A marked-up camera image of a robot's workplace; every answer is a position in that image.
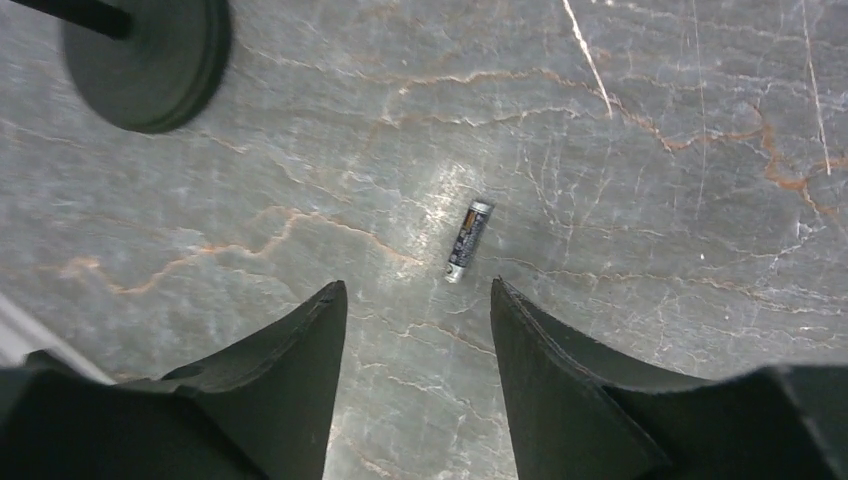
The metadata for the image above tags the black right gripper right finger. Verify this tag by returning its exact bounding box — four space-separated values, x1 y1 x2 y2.
490 278 847 479

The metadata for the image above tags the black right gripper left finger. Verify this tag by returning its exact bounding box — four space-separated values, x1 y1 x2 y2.
1 280 347 479

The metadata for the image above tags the black stand with pink knob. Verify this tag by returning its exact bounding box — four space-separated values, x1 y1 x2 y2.
24 0 233 134

